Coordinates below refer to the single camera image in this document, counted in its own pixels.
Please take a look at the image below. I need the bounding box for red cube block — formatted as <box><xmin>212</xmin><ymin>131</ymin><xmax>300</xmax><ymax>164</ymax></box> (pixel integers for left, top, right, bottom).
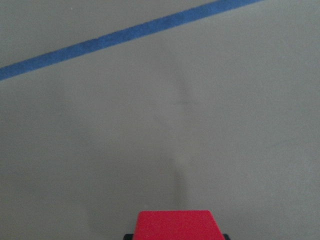
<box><xmin>133</xmin><ymin>210</ymin><xmax>225</xmax><ymax>240</ymax></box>

